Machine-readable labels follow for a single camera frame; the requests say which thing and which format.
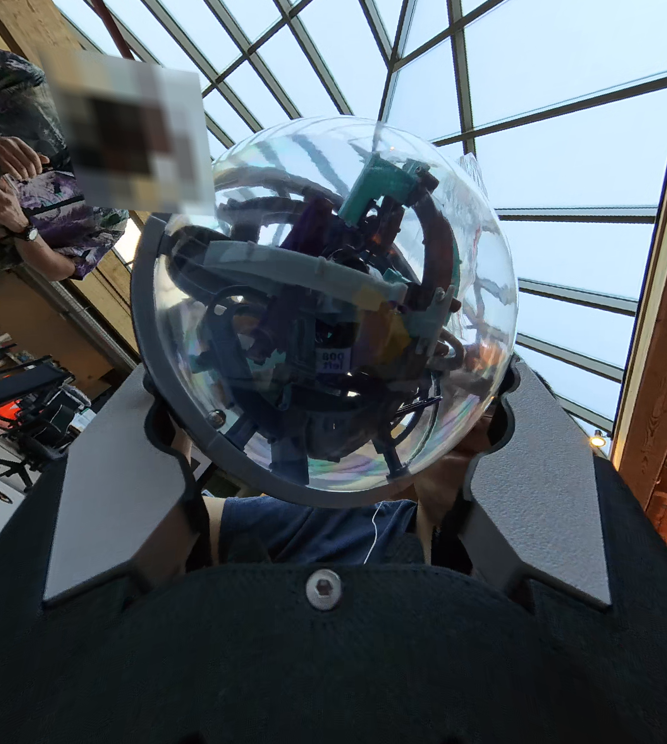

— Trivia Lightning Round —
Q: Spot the black flat panel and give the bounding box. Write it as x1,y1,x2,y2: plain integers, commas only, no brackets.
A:
0,356,70,423

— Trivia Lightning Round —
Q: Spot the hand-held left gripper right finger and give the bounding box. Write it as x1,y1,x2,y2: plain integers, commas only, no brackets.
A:
456,356,613,611

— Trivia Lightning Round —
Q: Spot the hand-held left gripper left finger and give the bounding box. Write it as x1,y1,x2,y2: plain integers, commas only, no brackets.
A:
42,363,216,606

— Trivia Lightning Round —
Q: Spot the clear plastic maze ball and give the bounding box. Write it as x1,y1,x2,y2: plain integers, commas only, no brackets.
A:
130,116,520,510

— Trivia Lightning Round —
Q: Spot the white thin cable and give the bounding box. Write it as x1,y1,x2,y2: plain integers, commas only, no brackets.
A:
363,503,383,566

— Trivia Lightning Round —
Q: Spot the black office chair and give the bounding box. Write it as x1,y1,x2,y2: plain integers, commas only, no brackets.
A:
0,385,81,484

